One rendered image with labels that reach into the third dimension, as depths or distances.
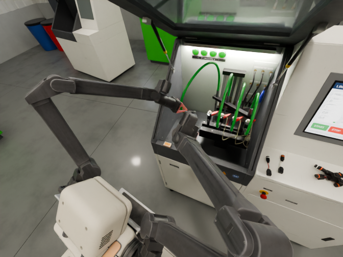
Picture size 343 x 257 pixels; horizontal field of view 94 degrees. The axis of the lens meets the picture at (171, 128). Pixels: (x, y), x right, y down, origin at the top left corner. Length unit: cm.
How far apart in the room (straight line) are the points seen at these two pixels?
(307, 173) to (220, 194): 86
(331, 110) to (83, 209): 112
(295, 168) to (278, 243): 87
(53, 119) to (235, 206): 62
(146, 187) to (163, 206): 31
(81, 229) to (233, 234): 44
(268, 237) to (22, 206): 265
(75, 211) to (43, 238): 182
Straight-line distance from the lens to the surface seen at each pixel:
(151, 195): 201
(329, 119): 111
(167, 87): 85
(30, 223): 258
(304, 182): 114
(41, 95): 67
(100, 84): 70
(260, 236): 30
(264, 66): 119
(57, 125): 71
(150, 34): 396
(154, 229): 58
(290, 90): 101
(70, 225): 65
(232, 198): 34
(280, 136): 114
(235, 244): 30
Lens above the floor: 187
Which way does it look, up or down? 49 degrees down
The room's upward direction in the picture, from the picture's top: 8 degrees counter-clockwise
